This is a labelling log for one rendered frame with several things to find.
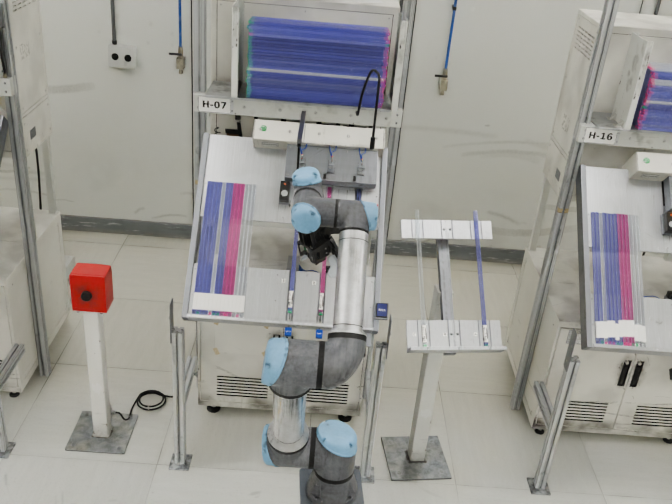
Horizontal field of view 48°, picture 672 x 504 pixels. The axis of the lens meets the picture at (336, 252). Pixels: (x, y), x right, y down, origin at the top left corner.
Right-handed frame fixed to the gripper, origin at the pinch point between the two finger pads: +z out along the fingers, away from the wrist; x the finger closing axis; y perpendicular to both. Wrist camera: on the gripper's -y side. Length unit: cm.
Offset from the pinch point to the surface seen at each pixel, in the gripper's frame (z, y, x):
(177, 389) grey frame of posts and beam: 66, 35, -64
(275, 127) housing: -8, -39, -72
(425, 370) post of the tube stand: 79, -40, -7
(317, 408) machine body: 110, -14, -50
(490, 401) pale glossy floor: 141, -85, -14
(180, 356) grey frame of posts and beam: 51, 30, -62
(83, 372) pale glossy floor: 99, 48, -142
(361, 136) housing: 0, -61, -50
